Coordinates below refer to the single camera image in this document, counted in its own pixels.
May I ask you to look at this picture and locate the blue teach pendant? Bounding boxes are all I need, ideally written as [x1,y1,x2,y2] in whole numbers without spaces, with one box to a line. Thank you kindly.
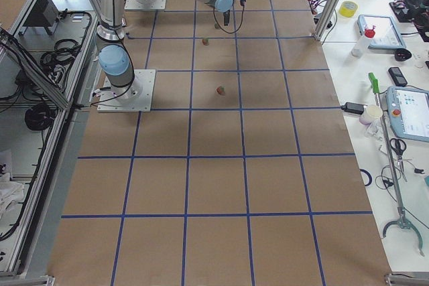
[357,14,406,50]
[385,86,428,142]

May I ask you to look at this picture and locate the black scissors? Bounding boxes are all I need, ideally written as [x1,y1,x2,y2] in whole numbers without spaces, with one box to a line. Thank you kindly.
[389,138,407,182]

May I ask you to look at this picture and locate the blue teach pendant far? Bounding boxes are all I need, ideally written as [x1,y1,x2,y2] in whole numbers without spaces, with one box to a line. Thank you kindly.
[357,14,406,50]

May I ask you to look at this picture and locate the blue teach pendant near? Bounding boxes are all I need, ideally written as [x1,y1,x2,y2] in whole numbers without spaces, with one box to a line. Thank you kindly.
[385,86,428,142]

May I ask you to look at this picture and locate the yellow tape roll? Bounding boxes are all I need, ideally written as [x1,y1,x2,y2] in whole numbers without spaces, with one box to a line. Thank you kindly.
[339,1,359,18]

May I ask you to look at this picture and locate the black cable bundle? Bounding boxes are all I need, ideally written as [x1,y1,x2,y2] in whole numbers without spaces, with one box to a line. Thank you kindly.
[24,102,54,131]

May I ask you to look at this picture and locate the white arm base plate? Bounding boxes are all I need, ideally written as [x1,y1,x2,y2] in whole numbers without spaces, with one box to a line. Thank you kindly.
[97,69,156,113]

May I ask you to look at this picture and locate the white bottle red cap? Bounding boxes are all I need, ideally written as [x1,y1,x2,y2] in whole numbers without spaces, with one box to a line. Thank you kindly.
[351,26,375,58]

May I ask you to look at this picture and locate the black power adapter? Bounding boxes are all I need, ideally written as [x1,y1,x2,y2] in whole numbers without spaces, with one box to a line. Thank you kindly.
[341,102,366,115]

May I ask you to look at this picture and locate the white paper cup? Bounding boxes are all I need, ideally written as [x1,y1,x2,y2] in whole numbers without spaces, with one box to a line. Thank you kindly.
[359,104,383,125]

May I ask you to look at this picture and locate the blue tape roll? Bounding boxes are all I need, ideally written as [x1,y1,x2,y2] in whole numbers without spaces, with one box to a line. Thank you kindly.
[359,168,373,187]

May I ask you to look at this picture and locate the long metal reacher grabber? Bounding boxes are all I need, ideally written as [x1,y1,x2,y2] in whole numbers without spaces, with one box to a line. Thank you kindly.
[368,72,425,257]

